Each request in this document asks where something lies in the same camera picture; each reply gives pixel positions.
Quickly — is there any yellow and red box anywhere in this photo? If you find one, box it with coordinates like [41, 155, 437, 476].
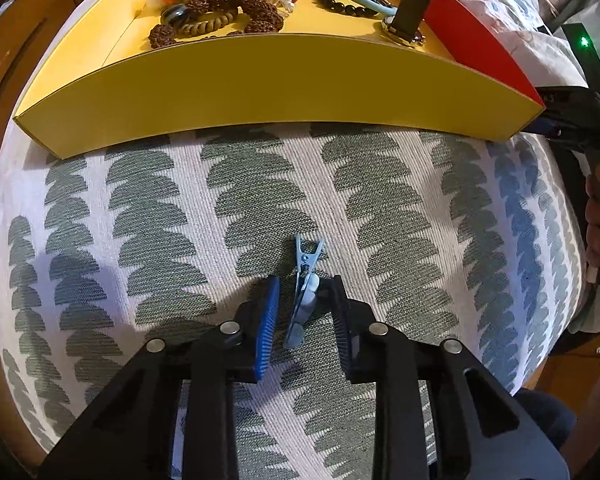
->
[14, 0, 543, 158]

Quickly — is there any black bead bracelet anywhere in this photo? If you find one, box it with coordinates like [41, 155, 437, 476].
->
[316, 0, 382, 19]

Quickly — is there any olive spiral hair tie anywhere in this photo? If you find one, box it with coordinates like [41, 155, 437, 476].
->
[175, 5, 240, 38]

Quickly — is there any brown rudraksha bead bracelet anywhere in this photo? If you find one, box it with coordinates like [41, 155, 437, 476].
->
[147, 0, 286, 50]

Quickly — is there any light blue rabbit hair clip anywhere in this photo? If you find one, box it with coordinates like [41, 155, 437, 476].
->
[284, 234, 325, 350]

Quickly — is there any person right hand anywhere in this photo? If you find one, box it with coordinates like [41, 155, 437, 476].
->
[585, 164, 600, 270]

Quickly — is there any cream quilted duvet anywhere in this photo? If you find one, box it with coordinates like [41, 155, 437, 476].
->
[460, 0, 588, 88]

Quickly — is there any black strap wristwatch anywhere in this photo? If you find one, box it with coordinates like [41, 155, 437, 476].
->
[382, 0, 431, 48]

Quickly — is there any green leaf patterned bedspread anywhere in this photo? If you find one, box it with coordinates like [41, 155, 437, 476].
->
[0, 119, 586, 480]

